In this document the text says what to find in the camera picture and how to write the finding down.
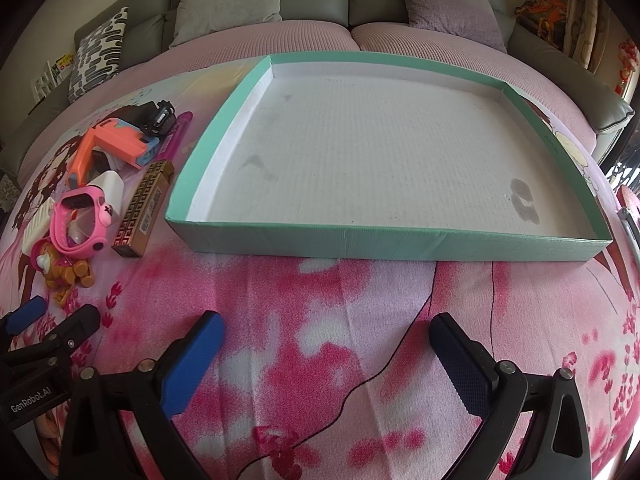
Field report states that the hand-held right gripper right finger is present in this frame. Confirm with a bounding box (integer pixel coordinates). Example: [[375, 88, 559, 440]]
[[429, 312, 593, 480]]

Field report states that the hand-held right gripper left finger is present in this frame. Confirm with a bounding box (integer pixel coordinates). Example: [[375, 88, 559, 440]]
[[59, 310, 226, 480]]

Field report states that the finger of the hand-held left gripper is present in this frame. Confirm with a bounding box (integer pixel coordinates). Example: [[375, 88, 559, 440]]
[[0, 304, 102, 367], [0, 296, 47, 336]]

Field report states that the white tape roll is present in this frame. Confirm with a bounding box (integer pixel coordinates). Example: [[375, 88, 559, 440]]
[[21, 197, 57, 251]]

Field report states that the brown patterned box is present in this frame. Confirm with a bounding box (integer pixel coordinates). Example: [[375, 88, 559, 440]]
[[111, 160, 176, 259]]

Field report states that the white smartwatch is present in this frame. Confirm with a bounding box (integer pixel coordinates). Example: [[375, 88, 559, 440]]
[[92, 152, 126, 211]]

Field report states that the orange blue snack packet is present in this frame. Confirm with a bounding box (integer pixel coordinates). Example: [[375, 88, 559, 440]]
[[66, 121, 162, 188]]

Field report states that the black toy camera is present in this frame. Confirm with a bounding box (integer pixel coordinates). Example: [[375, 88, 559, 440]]
[[142, 101, 177, 137]]

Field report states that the magenta pen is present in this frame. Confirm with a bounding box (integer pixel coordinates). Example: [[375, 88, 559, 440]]
[[157, 111, 193, 161]]

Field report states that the white teal-rimmed tray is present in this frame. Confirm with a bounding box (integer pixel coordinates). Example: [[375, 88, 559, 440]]
[[165, 52, 613, 262]]

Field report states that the printed cartoon blanket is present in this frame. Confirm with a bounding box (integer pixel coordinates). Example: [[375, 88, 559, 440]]
[[0, 72, 640, 480]]

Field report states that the black metal railing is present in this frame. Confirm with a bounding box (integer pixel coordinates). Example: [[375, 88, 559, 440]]
[[602, 157, 640, 196]]

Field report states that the black white patterned pillow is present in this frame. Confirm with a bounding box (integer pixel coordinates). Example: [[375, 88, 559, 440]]
[[67, 6, 129, 104]]

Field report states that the pink sofa cover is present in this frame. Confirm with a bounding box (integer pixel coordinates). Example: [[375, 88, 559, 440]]
[[17, 19, 598, 171]]

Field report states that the red hanging decoration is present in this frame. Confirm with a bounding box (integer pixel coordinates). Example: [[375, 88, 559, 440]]
[[615, 40, 640, 96]]

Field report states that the lavender pillow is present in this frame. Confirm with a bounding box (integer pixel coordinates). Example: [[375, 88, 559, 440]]
[[391, 0, 508, 53]]

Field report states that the grey pillow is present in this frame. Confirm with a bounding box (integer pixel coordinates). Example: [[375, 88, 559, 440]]
[[170, 0, 283, 48]]

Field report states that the beige patterned curtain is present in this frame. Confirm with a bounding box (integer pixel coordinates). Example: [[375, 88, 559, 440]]
[[530, 0, 613, 71]]

